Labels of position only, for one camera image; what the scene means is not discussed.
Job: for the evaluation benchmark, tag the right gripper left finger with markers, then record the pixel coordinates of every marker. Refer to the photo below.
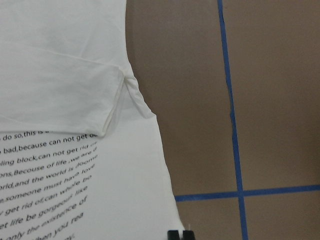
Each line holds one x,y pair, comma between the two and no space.
173,235

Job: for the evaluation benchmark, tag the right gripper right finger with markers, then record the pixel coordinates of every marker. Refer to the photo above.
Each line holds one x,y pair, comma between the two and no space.
188,235

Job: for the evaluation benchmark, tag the white long-sleeve printed shirt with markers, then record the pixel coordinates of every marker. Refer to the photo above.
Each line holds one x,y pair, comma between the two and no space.
81,154

